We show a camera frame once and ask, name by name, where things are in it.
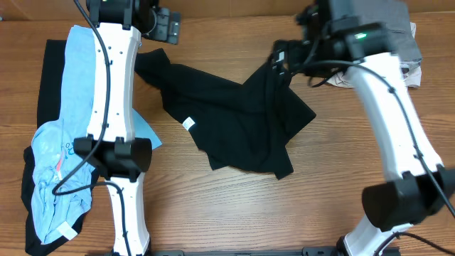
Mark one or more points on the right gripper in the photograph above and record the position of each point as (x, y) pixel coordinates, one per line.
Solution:
(296, 48)

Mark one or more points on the black t-shirt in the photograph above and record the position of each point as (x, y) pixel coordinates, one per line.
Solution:
(246, 126)

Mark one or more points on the light blue t-shirt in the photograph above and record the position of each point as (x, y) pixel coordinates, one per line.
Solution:
(67, 142)

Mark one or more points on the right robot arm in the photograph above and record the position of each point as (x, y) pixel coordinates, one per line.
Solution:
(417, 185)

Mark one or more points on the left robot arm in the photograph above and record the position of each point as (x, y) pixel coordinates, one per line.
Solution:
(111, 143)

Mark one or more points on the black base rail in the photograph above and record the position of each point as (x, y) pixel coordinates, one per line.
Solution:
(245, 253)

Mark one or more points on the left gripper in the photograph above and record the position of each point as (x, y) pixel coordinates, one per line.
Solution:
(163, 34)

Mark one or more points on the beige folded garment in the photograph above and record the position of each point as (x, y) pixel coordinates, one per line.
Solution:
(412, 78)

